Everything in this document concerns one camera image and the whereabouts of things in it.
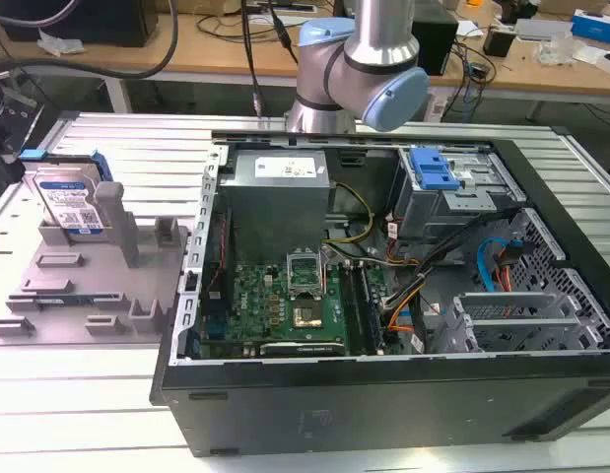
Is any grey metal disk bay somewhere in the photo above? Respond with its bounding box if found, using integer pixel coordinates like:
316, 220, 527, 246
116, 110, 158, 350
446, 290, 606, 353

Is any hard disk in blue carrier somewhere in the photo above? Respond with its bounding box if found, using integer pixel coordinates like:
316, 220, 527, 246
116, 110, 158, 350
19, 148, 111, 243

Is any metal socket cover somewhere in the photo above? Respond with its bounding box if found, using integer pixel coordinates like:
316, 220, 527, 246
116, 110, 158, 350
284, 245, 323, 302

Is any grey power supply unit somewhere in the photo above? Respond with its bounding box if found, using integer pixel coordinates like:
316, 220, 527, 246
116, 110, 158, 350
218, 150, 331, 257

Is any green motherboard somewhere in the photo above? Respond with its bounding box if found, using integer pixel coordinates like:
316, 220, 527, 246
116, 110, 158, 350
200, 259, 390, 357

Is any CPU socket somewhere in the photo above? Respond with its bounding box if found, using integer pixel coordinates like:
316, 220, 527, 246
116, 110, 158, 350
290, 304, 323, 332

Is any black RAM slot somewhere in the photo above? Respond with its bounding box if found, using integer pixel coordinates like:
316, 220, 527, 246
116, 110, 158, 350
342, 265, 369, 355
358, 265, 385, 352

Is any black expansion slot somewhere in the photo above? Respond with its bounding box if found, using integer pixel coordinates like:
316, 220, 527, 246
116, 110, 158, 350
258, 341, 346, 358

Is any blue plastic drive latch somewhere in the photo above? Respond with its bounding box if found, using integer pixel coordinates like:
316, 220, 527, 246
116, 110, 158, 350
408, 146, 459, 192

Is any grey metal drive cage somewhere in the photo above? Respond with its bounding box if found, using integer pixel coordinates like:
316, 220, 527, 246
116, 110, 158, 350
388, 146, 527, 243

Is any black open PC case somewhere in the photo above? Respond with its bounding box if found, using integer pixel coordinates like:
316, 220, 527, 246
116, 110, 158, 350
150, 128, 610, 459

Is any wooden desk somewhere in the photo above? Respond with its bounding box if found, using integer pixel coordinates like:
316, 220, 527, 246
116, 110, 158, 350
0, 0, 610, 96

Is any grey parts rack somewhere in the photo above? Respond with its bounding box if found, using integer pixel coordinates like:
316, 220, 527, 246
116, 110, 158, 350
0, 180, 195, 348

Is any small black speaker box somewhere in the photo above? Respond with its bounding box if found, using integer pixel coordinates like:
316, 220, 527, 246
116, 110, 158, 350
482, 26, 518, 57

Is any black equipment case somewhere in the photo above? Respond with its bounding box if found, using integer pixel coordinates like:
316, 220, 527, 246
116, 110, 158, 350
0, 0, 160, 48

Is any blue white cardboard box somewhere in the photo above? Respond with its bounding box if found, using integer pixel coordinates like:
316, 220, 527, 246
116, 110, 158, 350
571, 7, 610, 41

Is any yellow black power wire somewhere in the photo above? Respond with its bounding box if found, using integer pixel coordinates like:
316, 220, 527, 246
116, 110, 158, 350
321, 180, 375, 245

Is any black sleeved wire bundle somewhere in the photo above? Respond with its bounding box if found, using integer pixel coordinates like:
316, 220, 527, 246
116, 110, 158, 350
382, 206, 527, 311

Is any blue SATA wire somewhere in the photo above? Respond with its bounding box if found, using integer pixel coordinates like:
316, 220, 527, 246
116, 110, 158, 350
475, 236, 525, 292

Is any thin black cable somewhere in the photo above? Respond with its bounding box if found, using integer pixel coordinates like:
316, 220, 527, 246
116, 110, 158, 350
239, 0, 266, 119

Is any orange wire bundle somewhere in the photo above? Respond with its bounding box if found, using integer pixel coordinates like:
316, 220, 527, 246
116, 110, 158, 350
493, 245, 515, 316

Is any thick grey cable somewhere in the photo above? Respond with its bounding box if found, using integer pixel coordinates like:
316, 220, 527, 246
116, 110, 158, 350
0, 0, 180, 81

